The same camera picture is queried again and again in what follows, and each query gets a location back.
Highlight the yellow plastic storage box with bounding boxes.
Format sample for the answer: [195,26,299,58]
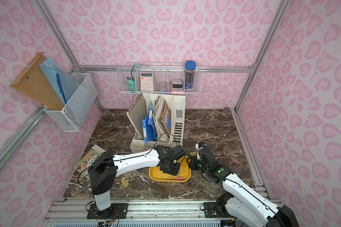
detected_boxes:
[149,156,191,183]

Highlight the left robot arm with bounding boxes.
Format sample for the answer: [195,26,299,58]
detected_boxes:
[86,145,185,211]

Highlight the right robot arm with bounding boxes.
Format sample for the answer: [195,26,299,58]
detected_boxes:
[188,142,299,227]

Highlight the blue binder folder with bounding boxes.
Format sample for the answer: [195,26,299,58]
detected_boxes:
[142,105,157,143]

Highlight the white desktop file organizer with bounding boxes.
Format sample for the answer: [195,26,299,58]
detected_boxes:
[127,93,186,153]

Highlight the books in organizer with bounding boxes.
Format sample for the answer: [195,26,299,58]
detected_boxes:
[153,95,172,142]

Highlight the grey spiral notebook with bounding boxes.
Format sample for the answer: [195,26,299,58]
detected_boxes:
[127,93,147,139]

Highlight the clear glass jar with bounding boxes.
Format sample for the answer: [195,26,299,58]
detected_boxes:
[158,82,168,92]

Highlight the white digital clock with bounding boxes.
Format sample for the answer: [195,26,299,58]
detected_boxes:
[171,79,184,93]

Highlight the pink white calculator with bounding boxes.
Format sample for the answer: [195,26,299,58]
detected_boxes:
[140,72,153,91]

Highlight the green desk lamp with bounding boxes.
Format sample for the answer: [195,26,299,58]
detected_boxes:
[127,64,142,92]

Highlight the illustrated children's book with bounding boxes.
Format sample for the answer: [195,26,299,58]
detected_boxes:
[74,145,106,179]

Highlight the blue lid pencil tube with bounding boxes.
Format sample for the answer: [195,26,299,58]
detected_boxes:
[184,61,197,90]

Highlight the light blue document folder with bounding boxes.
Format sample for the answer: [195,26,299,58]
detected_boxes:
[39,57,80,105]

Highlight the brown kraft envelope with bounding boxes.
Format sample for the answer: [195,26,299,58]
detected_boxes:
[10,52,64,111]

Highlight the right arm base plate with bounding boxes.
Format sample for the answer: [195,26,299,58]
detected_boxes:
[200,202,231,218]

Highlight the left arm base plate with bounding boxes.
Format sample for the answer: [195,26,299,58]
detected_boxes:
[87,203,128,220]

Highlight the clear wall shelf organizer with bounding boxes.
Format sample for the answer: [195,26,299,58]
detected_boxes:
[115,62,202,95]

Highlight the white mesh wall basket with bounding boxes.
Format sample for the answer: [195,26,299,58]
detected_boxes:
[44,73,98,132]

